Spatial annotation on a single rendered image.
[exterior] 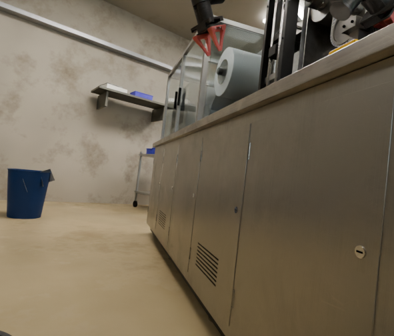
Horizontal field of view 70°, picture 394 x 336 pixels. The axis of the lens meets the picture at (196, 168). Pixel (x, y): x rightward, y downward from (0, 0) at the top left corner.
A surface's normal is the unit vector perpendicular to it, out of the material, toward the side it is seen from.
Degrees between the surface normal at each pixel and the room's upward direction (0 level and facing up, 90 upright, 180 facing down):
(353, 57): 90
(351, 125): 90
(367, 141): 90
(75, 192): 90
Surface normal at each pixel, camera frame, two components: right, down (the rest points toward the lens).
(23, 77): 0.59, 0.04
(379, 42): -0.95, -0.11
